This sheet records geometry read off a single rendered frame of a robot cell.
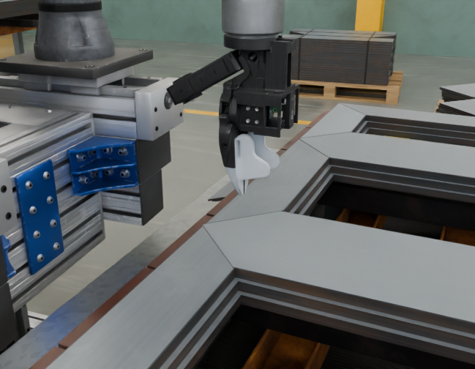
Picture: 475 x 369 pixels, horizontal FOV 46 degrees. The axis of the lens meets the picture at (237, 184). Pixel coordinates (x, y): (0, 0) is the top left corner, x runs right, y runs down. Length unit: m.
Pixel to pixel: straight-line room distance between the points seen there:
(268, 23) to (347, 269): 0.31
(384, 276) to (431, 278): 0.06
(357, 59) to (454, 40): 2.85
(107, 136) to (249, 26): 0.49
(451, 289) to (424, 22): 7.14
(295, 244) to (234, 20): 0.30
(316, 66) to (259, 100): 4.52
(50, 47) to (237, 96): 0.50
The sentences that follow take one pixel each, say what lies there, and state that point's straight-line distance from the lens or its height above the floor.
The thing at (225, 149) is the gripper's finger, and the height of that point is 0.99.
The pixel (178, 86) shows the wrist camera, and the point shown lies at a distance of 0.73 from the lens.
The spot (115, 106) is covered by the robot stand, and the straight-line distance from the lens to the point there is 1.05.
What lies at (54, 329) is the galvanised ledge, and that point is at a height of 0.68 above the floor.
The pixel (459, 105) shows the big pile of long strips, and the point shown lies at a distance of 1.59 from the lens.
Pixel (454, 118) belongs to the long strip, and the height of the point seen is 0.86.
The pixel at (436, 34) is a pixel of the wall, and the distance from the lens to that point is 7.79.
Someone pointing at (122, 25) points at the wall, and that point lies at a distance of 9.09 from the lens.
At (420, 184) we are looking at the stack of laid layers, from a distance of 1.06.
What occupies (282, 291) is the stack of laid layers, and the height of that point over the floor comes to 0.84.
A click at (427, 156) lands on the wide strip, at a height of 0.86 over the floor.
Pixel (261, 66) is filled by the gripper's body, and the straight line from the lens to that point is 0.69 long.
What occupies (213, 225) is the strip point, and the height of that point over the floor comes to 0.86.
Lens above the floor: 1.22
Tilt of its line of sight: 23 degrees down
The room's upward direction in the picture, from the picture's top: straight up
